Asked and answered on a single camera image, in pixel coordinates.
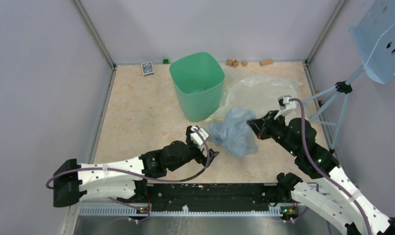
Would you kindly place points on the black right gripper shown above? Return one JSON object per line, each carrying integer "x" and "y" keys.
{"x": 257, "y": 125}

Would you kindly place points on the long brown wooden block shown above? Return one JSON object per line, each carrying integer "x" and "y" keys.
{"x": 266, "y": 62}

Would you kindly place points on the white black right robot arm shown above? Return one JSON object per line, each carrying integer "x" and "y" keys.
{"x": 349, "y": 210}

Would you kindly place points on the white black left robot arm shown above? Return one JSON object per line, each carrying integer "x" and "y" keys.
{"x": 74, "y": 182}

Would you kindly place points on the playing card deck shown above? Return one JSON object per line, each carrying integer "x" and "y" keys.
{"x": 147, "y": 68}

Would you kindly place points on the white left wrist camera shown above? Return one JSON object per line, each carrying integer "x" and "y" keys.
{"x": 199, "y": 136}

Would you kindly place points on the clear yellow plastic bag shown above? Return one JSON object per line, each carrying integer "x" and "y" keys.
{"x": 257, "y": 88}

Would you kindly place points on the green plastic trash bin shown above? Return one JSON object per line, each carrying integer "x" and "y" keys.
{"x": 198, "y": 81}

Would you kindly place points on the light blue perforated panel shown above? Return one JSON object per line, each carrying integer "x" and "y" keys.
{"x": 374, "y": 39}

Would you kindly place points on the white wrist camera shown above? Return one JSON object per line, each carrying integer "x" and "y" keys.
{"x": 199, "y": 136}
{"x": 286, "y": 106}

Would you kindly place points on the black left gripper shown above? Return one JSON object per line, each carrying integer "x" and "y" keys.
{"x": 201, "y": 158}

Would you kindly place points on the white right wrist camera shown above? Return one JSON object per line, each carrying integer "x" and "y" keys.
{"x": 286, "y": 106}

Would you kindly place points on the blue plastic trash bag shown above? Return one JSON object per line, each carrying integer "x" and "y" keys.
{"x": 233, "y": 133}

